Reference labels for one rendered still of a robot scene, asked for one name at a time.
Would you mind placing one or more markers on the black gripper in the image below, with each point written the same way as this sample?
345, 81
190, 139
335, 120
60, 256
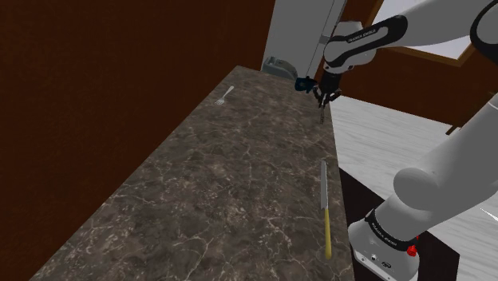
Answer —
330, 82

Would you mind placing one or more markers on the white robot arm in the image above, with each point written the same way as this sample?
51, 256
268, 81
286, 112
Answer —
435, 183

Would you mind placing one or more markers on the slim grey utensil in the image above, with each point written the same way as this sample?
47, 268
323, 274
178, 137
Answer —
322, 116

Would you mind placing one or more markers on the dark blue cup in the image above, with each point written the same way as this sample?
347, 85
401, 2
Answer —
304, 84

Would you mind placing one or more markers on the grey toaster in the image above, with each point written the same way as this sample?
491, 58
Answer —
278, 67

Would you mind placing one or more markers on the grey refrigerator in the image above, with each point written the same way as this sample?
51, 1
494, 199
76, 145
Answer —
293, 31

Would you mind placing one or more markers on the silver fork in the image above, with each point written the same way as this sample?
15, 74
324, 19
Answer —
220, 101

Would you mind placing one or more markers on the brown-framed window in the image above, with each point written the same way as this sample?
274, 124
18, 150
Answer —
447, 49

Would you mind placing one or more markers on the dark robot stand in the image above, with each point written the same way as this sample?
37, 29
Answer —
437, 257

